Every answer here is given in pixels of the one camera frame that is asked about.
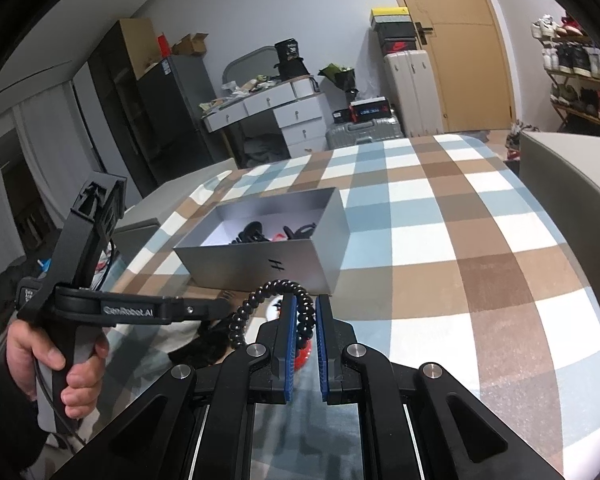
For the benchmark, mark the wooden door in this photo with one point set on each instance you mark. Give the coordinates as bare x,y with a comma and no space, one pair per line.
470,75

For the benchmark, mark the white curtain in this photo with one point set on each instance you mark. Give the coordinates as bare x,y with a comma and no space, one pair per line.
35,200

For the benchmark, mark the black box with red stripe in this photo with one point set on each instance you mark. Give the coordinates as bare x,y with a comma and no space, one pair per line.
371,110

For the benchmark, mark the red and black shoe box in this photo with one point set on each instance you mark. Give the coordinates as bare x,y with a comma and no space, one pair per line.
396,46

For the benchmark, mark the pile of desk clutter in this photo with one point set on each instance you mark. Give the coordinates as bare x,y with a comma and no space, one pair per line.
240,92

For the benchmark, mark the white desk with drawers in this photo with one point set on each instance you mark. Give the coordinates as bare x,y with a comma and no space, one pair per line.
300,130

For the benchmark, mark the dark green bouquet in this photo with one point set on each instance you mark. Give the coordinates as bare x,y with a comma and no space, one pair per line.
337,77

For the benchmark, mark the person's left hand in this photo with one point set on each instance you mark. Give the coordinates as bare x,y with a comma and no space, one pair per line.
30,345

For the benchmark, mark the white upright suitcase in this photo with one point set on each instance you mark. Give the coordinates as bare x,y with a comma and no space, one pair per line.
415,95

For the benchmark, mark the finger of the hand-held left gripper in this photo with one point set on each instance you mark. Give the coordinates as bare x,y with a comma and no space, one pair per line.
210,309

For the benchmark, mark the person's left forearm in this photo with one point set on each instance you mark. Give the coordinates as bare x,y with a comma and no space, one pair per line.
5,425

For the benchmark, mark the red round badge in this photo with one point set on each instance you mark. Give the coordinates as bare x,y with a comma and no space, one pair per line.
302,357

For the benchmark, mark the pile of colourful bags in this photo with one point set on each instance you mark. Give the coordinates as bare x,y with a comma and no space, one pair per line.
517,140

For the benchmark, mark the black hair claw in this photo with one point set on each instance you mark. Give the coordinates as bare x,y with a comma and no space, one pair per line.
250,232

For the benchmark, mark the small black box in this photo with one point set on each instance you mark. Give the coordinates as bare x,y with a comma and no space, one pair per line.
341,117

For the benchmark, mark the dark refrigerator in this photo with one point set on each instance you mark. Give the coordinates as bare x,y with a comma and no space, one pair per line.
180,120

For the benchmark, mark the dark wardrobe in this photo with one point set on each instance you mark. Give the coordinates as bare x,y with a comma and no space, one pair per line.
112,110

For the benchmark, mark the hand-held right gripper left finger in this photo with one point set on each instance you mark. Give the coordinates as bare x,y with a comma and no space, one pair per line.
288,350

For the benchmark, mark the open cardboard box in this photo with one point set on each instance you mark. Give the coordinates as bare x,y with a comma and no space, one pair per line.
190,45

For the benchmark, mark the dark bag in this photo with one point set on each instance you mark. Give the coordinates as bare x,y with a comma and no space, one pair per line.
262,152

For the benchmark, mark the grey upholstered ottoman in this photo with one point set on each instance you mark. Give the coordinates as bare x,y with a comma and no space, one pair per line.
570,185

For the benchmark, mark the silver grey cardboard box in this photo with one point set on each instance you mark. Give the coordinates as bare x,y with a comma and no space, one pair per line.
300,265

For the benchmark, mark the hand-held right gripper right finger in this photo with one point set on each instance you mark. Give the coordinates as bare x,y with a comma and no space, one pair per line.
322,350

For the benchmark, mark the black hair clip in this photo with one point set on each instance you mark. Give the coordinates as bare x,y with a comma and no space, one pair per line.
300,231

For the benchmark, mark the silver flat suitcase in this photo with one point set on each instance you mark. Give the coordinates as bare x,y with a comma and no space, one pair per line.
360,132

